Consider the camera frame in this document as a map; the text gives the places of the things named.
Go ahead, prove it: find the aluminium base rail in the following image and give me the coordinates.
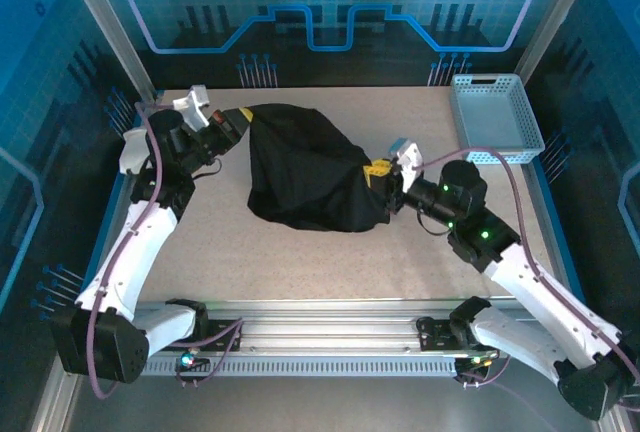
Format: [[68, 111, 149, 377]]
[[137, 299, 531, 359]]

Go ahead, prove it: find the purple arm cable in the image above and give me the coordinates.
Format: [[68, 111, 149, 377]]
[[419, 146, 640, 411], [85, 101, 245, 401]]

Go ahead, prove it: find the black t-shirt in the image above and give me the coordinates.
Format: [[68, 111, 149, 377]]
[[246, 103, 392, 234]]

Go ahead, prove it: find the aluminium frame post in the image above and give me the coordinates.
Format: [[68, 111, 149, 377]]
[[513, 0, 601, 86], [54, 0, 166, 103]]

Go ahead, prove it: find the grey perforated plastic basket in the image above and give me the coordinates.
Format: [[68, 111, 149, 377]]
[[449, 73, 546, 166]]

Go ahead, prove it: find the white folded t-shirt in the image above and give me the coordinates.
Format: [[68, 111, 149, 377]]
[[121, 127, 152, 176]]

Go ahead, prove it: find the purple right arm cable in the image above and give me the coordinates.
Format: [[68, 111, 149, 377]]
[[419, 146, 640, 411]]

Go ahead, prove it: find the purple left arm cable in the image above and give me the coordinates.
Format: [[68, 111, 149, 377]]
[[85, 101, 245, 401]]

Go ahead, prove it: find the slotted metal cable tray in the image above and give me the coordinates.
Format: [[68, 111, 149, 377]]
[[139, 355, 461, 378]]

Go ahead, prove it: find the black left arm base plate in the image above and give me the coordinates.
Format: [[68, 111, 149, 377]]
[[199, 318, 245, 353]]

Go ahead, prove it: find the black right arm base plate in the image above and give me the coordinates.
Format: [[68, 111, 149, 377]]
[[416, 315, 501, 353]]

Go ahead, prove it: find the small LED controller board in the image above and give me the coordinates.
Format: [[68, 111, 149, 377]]
[[454, 354, 496, 378], [174, 346, 211, 373]]

